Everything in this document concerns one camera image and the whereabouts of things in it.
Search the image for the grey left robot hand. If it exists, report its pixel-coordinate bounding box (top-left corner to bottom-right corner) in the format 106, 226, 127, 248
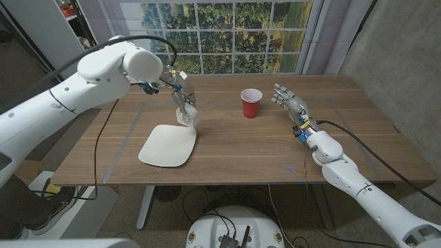
161, 68, 197, 120

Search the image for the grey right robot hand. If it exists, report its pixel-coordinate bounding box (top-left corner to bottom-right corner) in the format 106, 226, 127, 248
270, 83, 320, 139

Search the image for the white kitchen timer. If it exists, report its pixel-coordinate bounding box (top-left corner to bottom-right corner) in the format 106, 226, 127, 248
176, 102, 201, 130

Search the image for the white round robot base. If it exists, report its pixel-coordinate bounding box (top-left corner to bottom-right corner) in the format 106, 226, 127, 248
185, 205, 286, 248

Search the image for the red plastic cup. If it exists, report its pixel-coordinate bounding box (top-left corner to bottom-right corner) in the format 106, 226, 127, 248
240, 88, 263, 119

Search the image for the white paper plate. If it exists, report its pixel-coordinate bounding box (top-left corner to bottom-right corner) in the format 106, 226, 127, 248
138, 124, 198, 168

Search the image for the printed window backdrop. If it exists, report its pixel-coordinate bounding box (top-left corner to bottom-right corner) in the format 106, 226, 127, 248
76, 0, 376, 92

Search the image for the black backdrop stand pole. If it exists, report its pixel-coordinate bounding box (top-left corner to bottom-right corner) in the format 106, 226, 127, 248
347, 0, 379, 53

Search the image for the black floor fan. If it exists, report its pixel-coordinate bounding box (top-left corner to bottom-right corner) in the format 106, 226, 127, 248
154, 185, 183, 203

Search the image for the grey table leg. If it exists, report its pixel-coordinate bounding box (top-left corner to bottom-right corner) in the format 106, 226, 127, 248
311, 184, 334, 230
136, 185, 156, 231

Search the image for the red shelf item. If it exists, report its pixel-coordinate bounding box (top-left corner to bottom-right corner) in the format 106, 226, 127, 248
60, 3, 76, 18

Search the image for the white floor panel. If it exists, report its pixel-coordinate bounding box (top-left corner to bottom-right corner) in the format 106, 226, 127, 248
27, 170, 120, 240

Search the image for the black antenna device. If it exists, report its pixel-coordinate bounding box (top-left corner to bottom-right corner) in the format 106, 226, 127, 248
218, 225, 251, 248

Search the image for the white storage cabinet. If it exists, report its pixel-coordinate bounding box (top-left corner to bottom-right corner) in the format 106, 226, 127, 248
0, 0, 101, 80

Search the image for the yellow floor item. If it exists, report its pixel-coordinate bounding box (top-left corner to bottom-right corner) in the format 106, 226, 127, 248
44, 182, 61, 196

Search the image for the black sneaker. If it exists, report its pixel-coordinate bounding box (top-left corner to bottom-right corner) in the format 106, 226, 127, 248
30, 185, 79, 236
6, 223, 31, 240

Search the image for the brown cardboard box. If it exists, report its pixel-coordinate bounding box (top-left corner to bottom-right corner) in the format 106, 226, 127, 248
13, 160, 42, 187

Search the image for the dark trouser leg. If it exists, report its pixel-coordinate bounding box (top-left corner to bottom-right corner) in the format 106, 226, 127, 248
0, 174, 56, 238

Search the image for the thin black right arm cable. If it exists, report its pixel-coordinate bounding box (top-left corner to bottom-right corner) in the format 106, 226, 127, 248
302, 143, 311, 207

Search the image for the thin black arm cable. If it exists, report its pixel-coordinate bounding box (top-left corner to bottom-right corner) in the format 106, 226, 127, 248
32, 99, 120, 201
302, 143, 311, 207

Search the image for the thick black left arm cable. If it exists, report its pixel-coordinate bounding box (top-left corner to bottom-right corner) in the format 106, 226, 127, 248
0, 34, 178, 114

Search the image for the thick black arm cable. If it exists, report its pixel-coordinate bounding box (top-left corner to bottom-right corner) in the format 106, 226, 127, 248
0, 34, 178, 114
316, 119, 441, 207

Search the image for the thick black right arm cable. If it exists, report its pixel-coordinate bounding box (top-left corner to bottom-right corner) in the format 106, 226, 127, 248
316, 119, 441, 207

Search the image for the grey floor cable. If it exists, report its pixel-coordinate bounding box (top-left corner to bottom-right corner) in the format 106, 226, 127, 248
267, 184, 287, 248

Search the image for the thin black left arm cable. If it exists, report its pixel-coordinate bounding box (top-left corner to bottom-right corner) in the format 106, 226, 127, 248
32, 99, 120, 201

